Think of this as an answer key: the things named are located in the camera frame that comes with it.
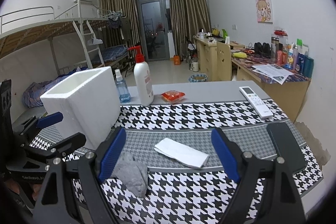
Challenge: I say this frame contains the grey sock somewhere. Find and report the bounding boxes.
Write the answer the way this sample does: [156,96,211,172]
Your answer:
[110,152,148,198]

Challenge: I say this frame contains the white tissue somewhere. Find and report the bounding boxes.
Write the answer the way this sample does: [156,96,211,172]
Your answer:
[154,138,209,168]

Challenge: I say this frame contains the blue plaid blanket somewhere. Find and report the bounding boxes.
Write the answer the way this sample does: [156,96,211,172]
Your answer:
[22,67,88,109]

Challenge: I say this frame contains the white styrofoam box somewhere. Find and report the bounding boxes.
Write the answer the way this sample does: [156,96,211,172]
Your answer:
[41,67,121,150]

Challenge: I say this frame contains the blue spray bottle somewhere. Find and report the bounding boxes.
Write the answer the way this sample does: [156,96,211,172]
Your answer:
[115,69,131,103]

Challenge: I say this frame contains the white red pump bottle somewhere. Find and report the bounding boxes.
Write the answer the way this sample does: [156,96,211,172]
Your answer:
[127,46,154,106]

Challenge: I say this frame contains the white remote control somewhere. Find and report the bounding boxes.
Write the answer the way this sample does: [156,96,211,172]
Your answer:
[239,86,273,119]

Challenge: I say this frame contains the metal bunk bed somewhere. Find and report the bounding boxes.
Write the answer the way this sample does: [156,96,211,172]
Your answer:
[1,1,129,75]

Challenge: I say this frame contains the houndstooth table mat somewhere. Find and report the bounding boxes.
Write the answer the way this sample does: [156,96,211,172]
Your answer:
[28,99,325,224]

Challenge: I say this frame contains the red snack packet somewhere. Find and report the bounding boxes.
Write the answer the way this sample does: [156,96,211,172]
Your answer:
[161,90,185,104]

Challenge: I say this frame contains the wooden desk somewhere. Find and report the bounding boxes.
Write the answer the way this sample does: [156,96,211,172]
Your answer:
[193,36,310,122]

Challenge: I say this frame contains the papers on desk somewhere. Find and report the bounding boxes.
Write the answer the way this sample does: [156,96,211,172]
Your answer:
[252,64,293,85]

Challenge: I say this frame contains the orange floor container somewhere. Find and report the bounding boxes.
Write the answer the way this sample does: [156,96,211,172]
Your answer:
[173,55,181,65]

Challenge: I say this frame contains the blue trash basket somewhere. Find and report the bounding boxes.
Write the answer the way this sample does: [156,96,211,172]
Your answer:
[189,73,208,83]

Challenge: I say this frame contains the left brown curtain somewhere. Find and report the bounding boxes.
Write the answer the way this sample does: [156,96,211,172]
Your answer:
[98,0,141,48]

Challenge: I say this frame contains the brown curtain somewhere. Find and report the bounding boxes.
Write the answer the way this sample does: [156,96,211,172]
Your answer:
[98,0,141,48]
[169,0,211,56]

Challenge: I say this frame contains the wooden smiley chair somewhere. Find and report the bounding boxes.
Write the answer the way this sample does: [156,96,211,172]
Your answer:
[217,42,232,81]

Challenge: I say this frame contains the toiletry bottles group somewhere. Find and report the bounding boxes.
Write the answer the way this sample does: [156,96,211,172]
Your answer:
[270,28,314,79]

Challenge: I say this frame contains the black headphones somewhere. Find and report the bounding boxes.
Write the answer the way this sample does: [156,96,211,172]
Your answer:
[253,42,270,58]

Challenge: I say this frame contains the glass balcony door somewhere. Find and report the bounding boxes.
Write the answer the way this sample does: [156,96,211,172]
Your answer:
[137,0,171,61]

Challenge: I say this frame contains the right brown curtain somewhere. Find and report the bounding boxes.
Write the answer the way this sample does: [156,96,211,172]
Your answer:
[169,0,211,56]

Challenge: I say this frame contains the cartoon girl wall picture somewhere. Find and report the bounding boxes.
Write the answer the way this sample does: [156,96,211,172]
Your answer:
[256,0,273,23]

